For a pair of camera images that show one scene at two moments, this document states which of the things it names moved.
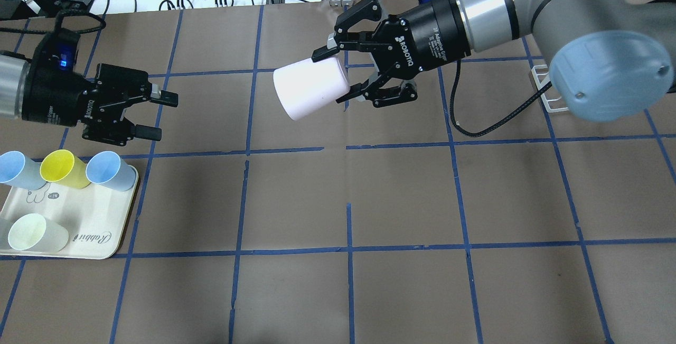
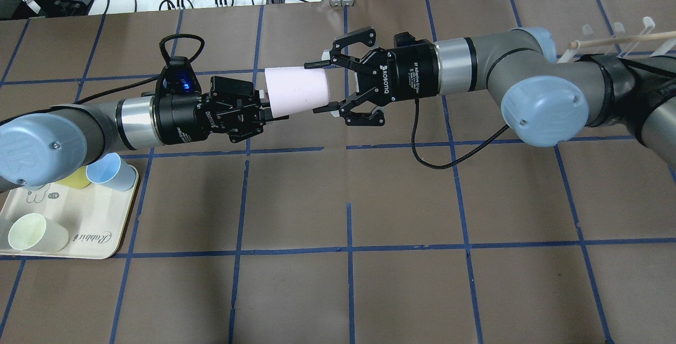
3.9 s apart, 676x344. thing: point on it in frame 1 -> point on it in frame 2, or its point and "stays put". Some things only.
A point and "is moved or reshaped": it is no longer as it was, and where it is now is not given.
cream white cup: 33,232 stays put
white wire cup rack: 538,77 -> 646,34
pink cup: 304,87 is moved or reshaped
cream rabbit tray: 94,217 stays put
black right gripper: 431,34 -> 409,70
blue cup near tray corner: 106,167 stays put
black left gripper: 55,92 -> 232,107
